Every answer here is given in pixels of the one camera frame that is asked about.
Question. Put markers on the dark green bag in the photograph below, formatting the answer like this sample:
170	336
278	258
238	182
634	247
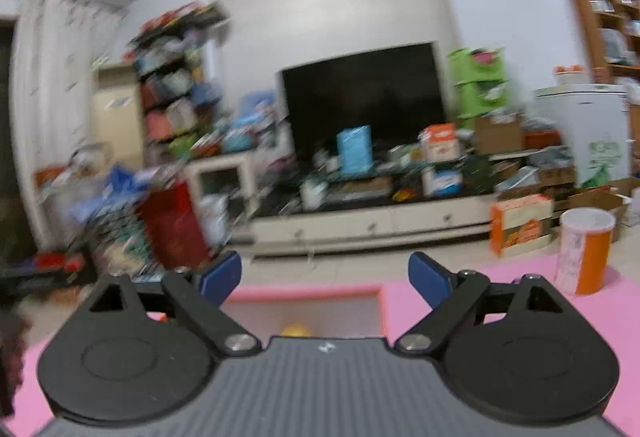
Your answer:
480	172

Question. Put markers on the red bag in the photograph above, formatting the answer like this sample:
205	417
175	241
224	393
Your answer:
172	227

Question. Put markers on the orange white canister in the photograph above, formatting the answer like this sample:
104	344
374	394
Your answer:
585	257

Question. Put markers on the black cloth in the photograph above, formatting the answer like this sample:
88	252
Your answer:
12	357

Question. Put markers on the white bowl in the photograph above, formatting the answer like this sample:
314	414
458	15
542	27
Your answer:
570	77

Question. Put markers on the black television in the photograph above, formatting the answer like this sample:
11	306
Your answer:
362	97

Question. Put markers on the white plastic bag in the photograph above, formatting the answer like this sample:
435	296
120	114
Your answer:
215	217

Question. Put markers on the beige standing air conditioner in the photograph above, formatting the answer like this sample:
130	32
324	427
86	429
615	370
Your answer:
117	117

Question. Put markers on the blue white tissue box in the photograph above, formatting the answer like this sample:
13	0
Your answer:
442	182

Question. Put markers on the yellow passion fruit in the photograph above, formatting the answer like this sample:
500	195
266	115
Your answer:
295	330

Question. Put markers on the orange white carton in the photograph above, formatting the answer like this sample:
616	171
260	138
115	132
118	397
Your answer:
440	144

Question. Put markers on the wooden shelf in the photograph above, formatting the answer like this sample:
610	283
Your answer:
582	17

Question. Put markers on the white bottle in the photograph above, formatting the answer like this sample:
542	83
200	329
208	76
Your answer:
314	194

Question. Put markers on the orange printed carton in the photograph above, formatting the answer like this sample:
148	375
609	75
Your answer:
522	227

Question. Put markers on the red white cardboard box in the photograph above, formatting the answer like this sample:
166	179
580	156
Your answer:
60	261

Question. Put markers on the pink daisy tablecloth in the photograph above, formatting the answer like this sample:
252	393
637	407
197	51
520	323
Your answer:
620	297

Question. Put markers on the brown cardboard box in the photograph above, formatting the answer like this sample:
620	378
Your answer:
595	199
497	137

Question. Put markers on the white curtain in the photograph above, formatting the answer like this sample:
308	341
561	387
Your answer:
50	107

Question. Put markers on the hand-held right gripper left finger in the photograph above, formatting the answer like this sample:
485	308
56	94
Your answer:
220	278

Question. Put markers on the white television cabinet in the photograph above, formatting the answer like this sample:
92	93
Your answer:
370	222

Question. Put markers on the dark bookshelf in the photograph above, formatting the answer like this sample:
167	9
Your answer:
170	82

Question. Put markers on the white refrigerator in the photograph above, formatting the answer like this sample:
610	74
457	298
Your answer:
585	127

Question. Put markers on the light blue box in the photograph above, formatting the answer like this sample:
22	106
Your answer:
355	149

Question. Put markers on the green storage drawers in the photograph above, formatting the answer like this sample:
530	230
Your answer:
475	82

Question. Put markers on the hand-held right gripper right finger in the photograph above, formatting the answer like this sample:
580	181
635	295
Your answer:
427	279

